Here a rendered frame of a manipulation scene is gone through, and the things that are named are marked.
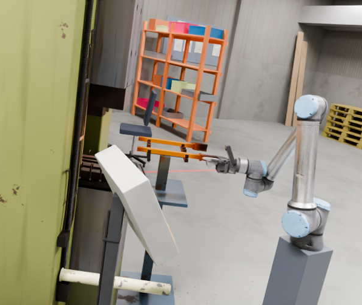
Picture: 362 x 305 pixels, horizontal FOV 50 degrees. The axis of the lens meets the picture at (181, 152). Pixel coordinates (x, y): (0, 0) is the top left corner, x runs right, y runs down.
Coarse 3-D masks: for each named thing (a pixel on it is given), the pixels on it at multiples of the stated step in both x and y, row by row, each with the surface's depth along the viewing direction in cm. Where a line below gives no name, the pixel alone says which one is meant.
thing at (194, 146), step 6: (144, 138) 235; (150, 138) 237; (168, 144) 237; (174, 144) 238; (180, 144) 238; (186, 144) 238; (192, 144) 240; (198, 144) 239; (204, 144) 240; (198, 150) 240; (204, 150) 241
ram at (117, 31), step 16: (112, 0) 146; (128, 0) 146; (144, 0) 174; (112, 16) 148; (128, 16) 148; (96, 32) 149; (112, 32) 149; (128, 32) 149; (96, 48) 151; (112, 48) 151; (128, 48) 151; (96, 64) 152; (112, 64) 152; (128, 64) 155; (96, 80) 154; (112, 80) 154; (128, 80) 164
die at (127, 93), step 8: (96, 88) 160; (104, 88) 160; (112, 88) 160; (120, 88) 160; (128, 88) 168; (88, 96) 160; (96, 96) 160; (104, 96) 160; (112, 96) 160; (120, 96) 160; (128, 96) 173; (88, 104) 161; (96, 104) 161; (104, 104) 161; (112, 104) 161; (120, 104) 161; (128, 104) 178
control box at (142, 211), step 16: (112, 160) 123; (128, 160) 120; (112, 176) 114; (128, 176) 110; (144, 176) 108; (128, 192) 104; (144, 192) 106; (128, 208) 109; (144, 208) 108; (160, 208) 110; (144, 224) 109; (160, 224) 112; (144, 240) 112; (160, 240) 113; (160, 256) 115
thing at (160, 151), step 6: (138, 150) 212; (144, 150) 212; (156, 150) 213; (162, 150) 214; (168, 150) 216; (180, 156) 215; (192, 156) 216; (198, 156) 216; (204, 156) 216; (210, 156) 217; (216, 156) 219
